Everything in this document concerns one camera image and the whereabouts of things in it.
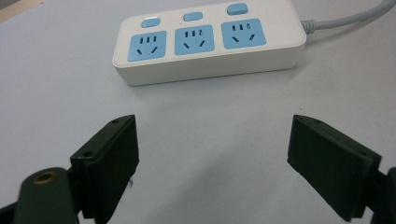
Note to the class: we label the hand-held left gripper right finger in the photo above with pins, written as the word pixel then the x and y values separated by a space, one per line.
pixel 330 168

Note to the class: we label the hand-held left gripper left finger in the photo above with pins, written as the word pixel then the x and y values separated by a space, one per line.
pixel 106 165

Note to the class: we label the white and blue power strip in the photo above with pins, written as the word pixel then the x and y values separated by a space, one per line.
pixel 205 59

